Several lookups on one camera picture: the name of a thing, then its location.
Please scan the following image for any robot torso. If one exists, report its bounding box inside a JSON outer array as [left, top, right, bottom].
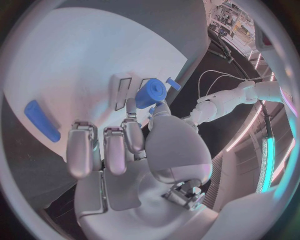
[[252, 20, 300, 143]]

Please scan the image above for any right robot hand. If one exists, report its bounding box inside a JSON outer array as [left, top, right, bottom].
[[65, 97, 222, 240]]

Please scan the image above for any workshop equipment rack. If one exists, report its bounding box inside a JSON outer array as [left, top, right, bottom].
[[210, 0, 256, 41]]

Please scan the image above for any blue cylinder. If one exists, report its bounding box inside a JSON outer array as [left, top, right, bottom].
[[134, 78, 168, 110]]

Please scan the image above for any white task board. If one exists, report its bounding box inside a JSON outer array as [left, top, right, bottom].
[[1, 7, 189, 164]]

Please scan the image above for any blue peg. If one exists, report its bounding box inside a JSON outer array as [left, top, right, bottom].
[[165, 76, 182, 91]]

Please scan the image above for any glowing light bar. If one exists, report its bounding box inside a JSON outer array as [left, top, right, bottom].
[[255, 134, 277, 194]]

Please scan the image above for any blue long block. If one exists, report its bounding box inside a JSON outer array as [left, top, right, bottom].
[[23, 99, 62, 143]]

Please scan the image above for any white cable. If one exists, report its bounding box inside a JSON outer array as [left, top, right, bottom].
[[197, 69, 249, 99], [206, 74, 264, 98]]

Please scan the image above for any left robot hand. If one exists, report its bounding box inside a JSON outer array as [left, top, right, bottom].
[[179, 114, 201, 133]]

